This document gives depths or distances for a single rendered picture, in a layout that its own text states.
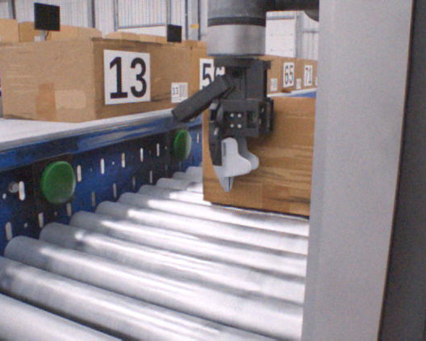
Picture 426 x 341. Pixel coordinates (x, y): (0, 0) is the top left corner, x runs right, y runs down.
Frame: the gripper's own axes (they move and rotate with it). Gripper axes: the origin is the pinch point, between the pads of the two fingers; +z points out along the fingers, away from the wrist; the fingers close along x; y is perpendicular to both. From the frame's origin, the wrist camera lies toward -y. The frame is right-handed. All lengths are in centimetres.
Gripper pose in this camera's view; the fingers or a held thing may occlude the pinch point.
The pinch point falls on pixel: (223, 183)
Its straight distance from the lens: 69.9
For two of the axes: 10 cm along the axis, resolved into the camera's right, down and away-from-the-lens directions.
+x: 4.5, -2.1, 8.7
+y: 8.9, 1.0, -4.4
